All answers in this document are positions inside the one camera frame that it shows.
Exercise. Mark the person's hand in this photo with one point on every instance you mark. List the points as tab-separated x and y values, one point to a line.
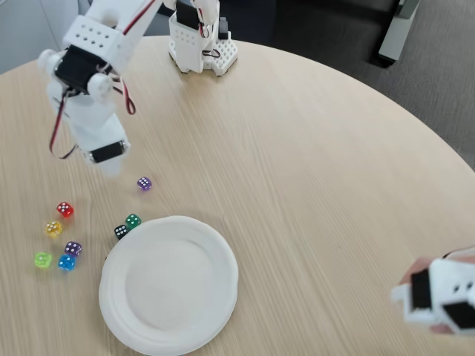
417	267

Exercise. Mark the yellow translucent die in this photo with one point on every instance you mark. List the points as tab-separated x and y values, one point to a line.
53	228

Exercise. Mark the red translucent die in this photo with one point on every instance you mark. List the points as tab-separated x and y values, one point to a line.
65	209

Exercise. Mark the black die white pips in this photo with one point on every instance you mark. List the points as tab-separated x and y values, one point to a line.
120	232

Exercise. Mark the blue translucent die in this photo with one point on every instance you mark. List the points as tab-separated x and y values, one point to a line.
67	262

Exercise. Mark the white paper plate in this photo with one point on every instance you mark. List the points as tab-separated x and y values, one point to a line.
168	282

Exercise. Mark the white cabinet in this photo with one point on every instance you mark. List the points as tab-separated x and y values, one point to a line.
22	29

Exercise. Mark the purple translucent die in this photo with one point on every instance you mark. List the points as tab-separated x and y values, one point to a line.
73	248
144	183

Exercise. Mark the grey desk leg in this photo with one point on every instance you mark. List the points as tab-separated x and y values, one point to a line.
393	37

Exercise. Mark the dark green translucent die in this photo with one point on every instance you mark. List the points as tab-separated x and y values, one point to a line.
133	221

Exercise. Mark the lime green translucent die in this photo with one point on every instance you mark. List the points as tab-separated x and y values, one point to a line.
43	260

